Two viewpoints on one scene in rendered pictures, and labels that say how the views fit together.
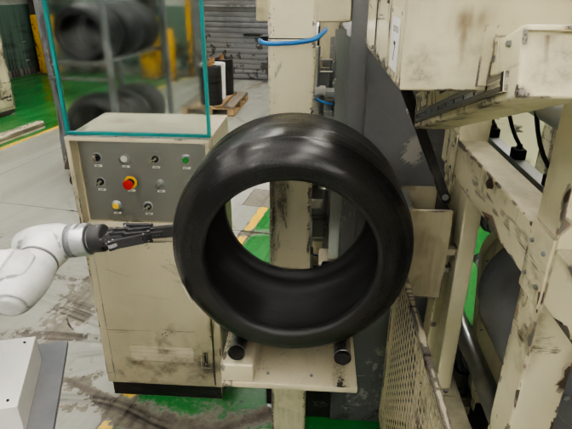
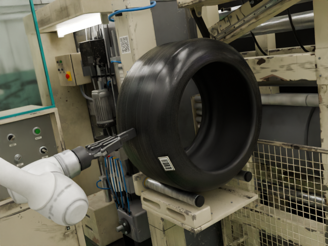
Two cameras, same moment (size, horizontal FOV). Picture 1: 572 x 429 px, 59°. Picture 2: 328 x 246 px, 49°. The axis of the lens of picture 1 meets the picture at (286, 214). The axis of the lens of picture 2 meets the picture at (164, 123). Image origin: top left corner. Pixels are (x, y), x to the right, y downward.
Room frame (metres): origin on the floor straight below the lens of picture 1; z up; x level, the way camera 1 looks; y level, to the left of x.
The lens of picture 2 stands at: (0.16, 0.98, 1.48)
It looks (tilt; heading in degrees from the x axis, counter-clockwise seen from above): 12 degrees down; 321
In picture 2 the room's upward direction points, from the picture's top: 9 degrees counter-clockwise
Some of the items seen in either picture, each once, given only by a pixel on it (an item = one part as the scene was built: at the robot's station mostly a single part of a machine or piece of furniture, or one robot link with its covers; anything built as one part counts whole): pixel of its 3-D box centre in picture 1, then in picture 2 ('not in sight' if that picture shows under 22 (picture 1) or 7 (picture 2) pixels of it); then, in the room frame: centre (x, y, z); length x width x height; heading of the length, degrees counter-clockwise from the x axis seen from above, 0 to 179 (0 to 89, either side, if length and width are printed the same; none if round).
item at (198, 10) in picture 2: not in sight; (195, 11); (1.35, -0.28, 1.61); 0.06 x 0.06 x 0.05; 86
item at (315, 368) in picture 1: (292, 343); (198, 201); (1.22, -0.02, 0.80); 0.37 x 0.36 x 0.02; 86
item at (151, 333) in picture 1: (165, 260); (17, 237); (2.00, 0.55, 0.63); 0.56 x 0.41 x 1.27; 86
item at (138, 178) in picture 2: not in sight; (170, 171); (1.40, -0.03, 0.90); 0.40 x 0.03 x 0.10; 86
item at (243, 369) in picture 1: (245, 331); (173, 205); (1.23, 0.12, 0.84); 0.36 x 0.09 x 0.06; 176
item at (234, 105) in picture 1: (215, 82); not in sight; (8.06, 1.12, 0.38); 1.20 x 0.80 x 0.76; 174
